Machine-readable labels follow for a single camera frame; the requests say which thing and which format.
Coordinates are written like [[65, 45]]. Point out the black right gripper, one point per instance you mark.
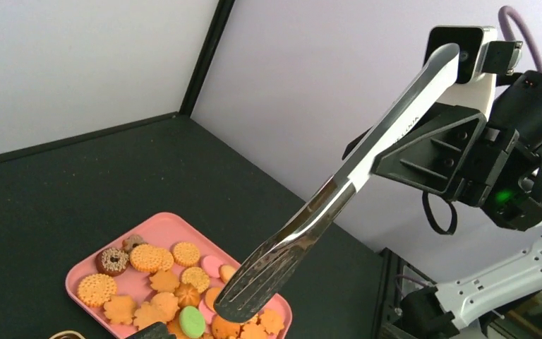
[[457, 152]]

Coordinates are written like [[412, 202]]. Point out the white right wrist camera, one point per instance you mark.
[[482, 58]]

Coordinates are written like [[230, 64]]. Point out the round waffle cookie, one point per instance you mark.
[[96, 289]]

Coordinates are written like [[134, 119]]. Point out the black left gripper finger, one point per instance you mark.
[[157, 330]]

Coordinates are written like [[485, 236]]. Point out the green round macaron cookie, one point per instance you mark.
[[192, 322]]

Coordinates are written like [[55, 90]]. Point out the pink plastic tray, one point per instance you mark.
[[162, 230]]

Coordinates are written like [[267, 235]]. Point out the black enclosure frame post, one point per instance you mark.
[[207, 53]]

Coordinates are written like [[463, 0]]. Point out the steel tong right blade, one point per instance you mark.
[[270, 266]]

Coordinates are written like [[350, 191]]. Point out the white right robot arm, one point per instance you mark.
[[444, 309]]

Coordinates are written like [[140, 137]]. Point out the pink round macaron cookie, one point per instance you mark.
[[211, 265]]

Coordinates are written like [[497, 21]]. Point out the chocolate sprinkled donut cookie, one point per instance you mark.
[[112, 261]]

